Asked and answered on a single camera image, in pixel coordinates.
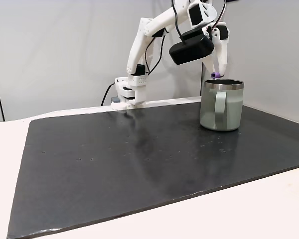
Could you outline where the black purple gripper cable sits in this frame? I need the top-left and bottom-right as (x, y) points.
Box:
(212, 0), (227, 32)

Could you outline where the pale green metal mug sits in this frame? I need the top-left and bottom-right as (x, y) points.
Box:
(199, 78), (245, 132)

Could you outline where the black table mat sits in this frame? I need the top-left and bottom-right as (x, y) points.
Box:
(6, 101), (299, 239)

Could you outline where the black oval camera box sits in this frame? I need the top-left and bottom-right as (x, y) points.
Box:
(168, 30), (215, 66)

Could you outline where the black camera cable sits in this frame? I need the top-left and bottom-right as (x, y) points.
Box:
(171, 0), (188, 47)

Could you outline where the black power cable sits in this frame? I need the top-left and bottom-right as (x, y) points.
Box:
(100, 83), (116, 107)

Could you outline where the black arm motor cable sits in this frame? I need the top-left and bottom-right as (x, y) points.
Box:
(144, 27), (170, 76)

